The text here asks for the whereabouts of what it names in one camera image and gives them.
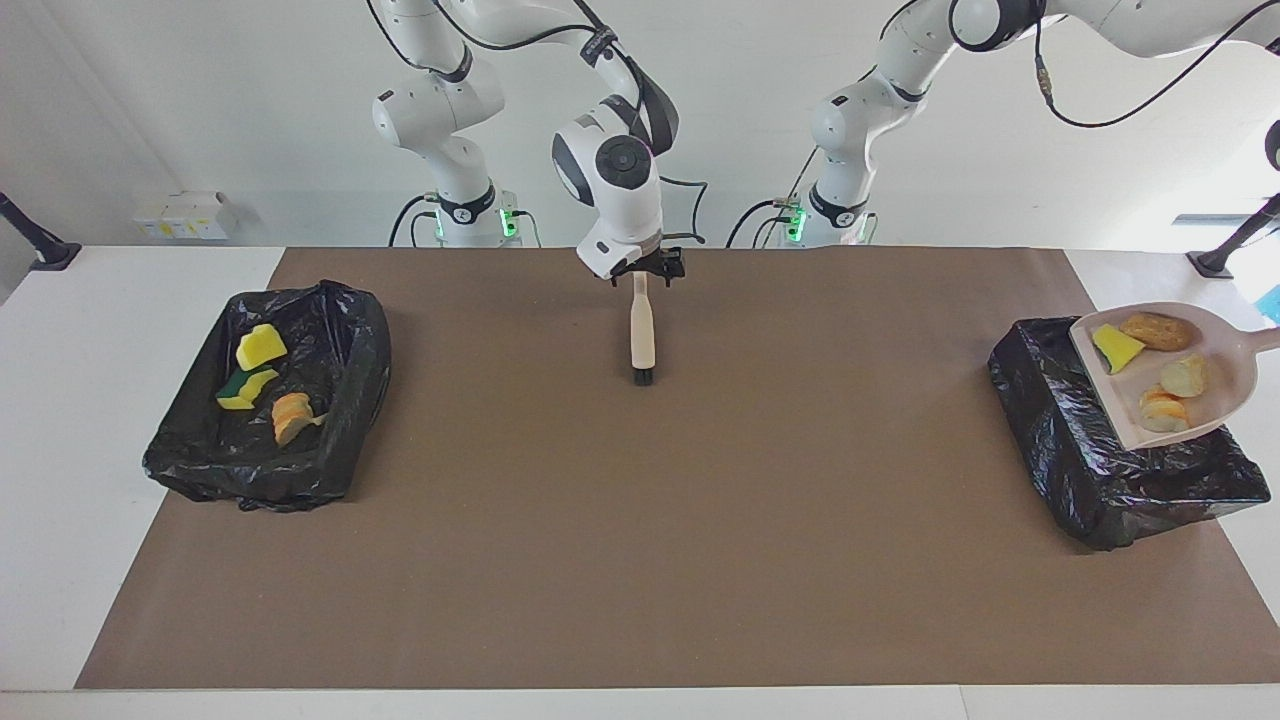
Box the beige hand brush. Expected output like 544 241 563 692
630 272 658 387

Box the orange toy croissant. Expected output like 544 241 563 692
271 392 329 448

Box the plain yellow sponge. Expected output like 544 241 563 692
235 323 288 370

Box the notched green yellow sponge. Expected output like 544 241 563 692
215 367 281 411

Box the triangular green yellow sponge piece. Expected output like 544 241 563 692
1091 323 1148 375

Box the brown toy potato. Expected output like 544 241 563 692
1119 312 1195 352

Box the small yellow bread chunk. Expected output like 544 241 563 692
1140 386 1192 434

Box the large yellow bread chunk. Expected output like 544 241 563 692
1160 354 1209 398

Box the beige plastic dustpan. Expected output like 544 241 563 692
1069 302 1280 452

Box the black bag lined bin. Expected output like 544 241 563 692
142 280 393 513
988 316 1273 552

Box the brown table mat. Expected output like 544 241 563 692
75 247 1280 691

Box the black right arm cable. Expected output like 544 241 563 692
365 0 710 246

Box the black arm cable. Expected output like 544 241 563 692
365 0 710 246
1033 0 1280 130

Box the black left base cable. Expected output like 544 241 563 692
725 148 826 249

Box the black base cable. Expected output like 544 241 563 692
725 148 826 249
388 195 441 248

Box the black right base cable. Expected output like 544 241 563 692
388 195 441 248

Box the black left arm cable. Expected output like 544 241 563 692
1033 0 1280 130

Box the white wall socket box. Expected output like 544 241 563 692
133 190 238 241

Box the black camera stand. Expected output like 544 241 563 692
0 192 83 273
1186 193 1280 280

